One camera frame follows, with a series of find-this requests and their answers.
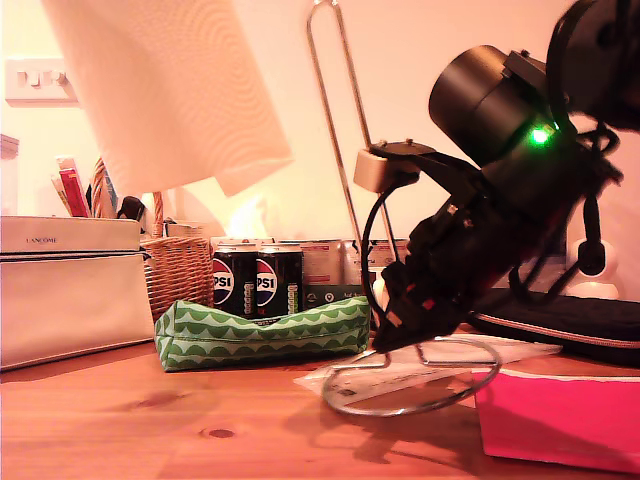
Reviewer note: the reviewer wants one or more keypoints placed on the silver tin with black logo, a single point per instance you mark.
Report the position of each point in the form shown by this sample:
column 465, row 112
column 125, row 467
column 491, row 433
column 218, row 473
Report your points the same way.
column 352, row 270

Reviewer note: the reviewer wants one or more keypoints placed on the black zip case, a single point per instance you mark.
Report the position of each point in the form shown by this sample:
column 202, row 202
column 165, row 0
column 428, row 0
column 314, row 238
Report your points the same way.
column 575, row 325

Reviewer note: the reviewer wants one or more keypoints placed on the green patterned fabric pouch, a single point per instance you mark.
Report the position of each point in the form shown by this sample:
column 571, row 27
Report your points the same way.
column 260, row 340

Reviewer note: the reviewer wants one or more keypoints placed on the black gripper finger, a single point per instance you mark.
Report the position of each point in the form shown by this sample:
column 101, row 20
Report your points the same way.
column 397, row 310
column 425, row 322

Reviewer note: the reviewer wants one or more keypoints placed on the red packet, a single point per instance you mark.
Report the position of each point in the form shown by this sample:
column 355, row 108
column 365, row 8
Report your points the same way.
column 75, row 195

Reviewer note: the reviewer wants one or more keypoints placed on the small white round camera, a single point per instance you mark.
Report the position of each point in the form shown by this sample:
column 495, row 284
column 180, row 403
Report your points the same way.
column 607, row 285

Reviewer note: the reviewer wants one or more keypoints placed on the white Lancome bag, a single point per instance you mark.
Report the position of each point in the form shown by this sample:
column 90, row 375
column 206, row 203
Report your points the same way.
column 75, row 300

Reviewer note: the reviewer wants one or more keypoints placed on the metallic paper towel stand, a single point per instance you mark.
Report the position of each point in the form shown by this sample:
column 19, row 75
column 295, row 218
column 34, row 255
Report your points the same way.
column 331, row 125

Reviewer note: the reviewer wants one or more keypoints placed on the blue packet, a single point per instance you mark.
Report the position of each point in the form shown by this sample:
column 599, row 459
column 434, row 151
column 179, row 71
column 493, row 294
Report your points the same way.
column 111, row 197

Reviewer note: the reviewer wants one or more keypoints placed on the white wall light switch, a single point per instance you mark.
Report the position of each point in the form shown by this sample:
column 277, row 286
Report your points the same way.
column 35, row 80

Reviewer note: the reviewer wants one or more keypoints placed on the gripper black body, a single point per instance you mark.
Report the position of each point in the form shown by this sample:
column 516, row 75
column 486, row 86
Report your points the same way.
column 450, row 250

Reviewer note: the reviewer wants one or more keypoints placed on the clear plastic zip bag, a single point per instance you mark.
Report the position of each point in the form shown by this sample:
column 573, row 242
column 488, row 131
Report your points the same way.
column 500, row 350

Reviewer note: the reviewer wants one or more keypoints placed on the small white cardboard box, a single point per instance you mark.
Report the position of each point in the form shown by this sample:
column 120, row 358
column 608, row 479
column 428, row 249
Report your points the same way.
column 185, row 230

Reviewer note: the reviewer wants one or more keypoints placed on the white paper towel roll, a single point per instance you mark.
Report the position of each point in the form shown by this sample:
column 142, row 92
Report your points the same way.
column 175, row 90

